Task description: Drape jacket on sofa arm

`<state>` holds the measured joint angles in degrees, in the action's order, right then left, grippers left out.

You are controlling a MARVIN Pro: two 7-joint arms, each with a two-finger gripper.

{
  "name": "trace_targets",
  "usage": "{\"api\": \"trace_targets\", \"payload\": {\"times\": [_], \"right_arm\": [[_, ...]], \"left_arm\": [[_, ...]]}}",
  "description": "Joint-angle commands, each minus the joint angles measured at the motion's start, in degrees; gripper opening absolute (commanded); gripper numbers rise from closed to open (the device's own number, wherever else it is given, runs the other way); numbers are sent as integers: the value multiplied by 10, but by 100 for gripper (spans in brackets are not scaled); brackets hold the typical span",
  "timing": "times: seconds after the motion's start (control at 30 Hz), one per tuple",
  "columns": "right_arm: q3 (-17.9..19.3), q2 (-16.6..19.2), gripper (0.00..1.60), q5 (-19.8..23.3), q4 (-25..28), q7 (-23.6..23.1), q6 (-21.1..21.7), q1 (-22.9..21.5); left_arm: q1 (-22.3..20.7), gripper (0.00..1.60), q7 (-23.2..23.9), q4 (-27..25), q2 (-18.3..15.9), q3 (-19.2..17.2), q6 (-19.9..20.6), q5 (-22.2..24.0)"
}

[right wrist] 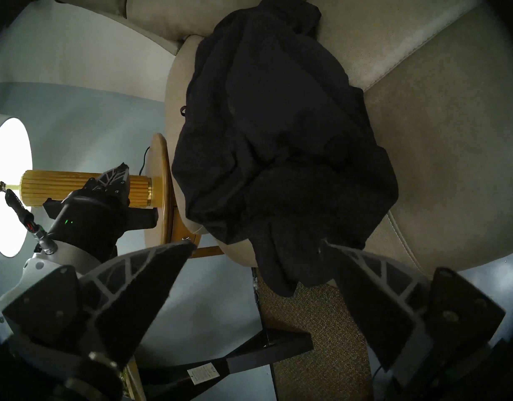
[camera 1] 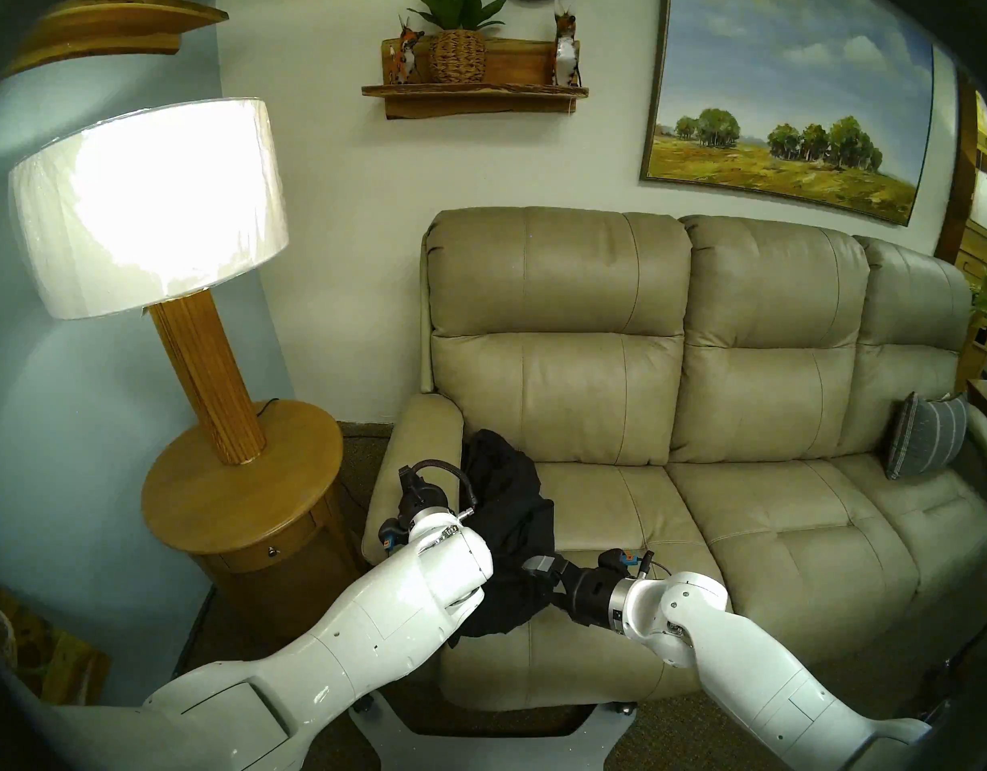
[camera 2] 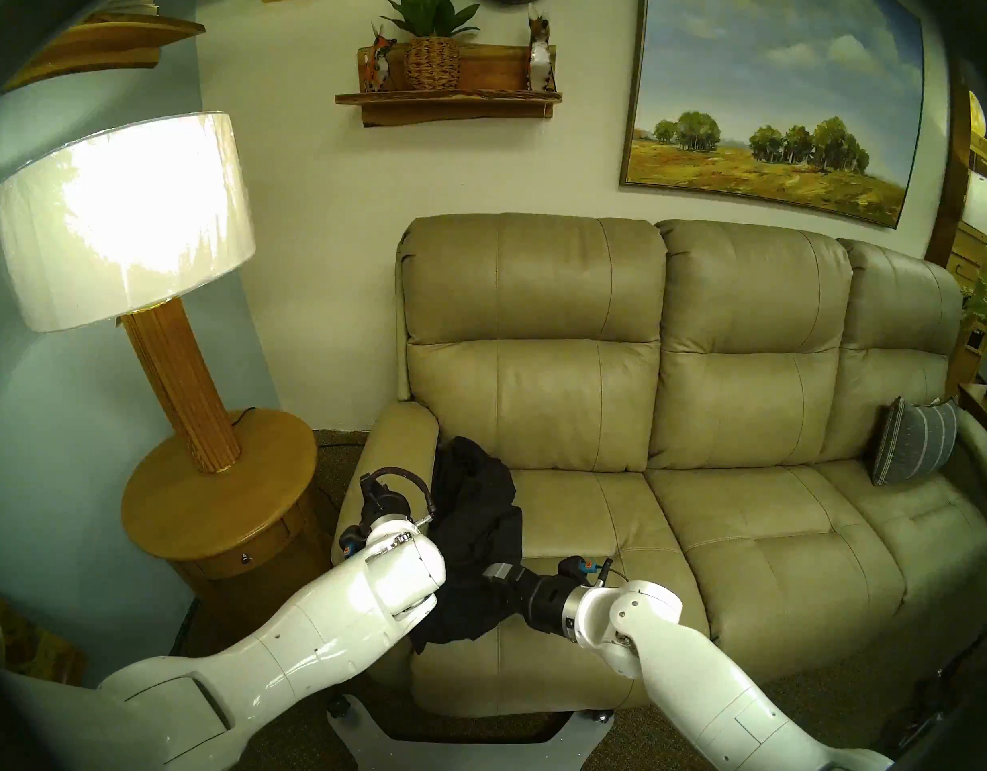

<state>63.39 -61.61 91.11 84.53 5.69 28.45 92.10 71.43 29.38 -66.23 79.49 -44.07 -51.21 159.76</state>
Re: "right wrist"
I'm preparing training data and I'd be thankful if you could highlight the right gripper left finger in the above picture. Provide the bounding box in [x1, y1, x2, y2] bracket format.
[78, 241, 197, 368]

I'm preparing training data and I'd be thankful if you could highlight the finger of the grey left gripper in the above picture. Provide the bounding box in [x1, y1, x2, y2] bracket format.
[94, 162, 130, 196]

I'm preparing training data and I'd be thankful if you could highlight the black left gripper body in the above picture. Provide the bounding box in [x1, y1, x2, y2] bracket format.
[43, 186, 159, 263]

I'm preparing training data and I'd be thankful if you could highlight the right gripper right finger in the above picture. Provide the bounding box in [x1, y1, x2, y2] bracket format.
[320, 239, 433, 371]

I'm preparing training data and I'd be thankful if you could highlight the black jacket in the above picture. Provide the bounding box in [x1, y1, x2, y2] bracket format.
[172, 0, 400, 297]

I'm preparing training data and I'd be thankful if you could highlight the beige leather three-seat sofa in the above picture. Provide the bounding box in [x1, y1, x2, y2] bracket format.
[50, 0, 513, 279]

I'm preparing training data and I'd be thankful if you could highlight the round wooden side table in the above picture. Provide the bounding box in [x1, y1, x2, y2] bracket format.
[144, 133, 223, 259]

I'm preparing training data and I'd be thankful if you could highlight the wooden table lamp white shade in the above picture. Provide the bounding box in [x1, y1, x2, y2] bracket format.
[0, 115, 153, 258]

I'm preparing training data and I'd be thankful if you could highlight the black bar with white label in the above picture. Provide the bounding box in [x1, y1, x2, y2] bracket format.
[142, 325, 314, 401]

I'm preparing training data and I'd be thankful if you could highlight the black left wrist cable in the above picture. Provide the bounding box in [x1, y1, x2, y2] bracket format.
[5, 188, 58, 254]

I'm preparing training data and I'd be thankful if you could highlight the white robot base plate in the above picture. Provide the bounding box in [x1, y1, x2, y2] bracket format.
[459, 237, 513, 288]

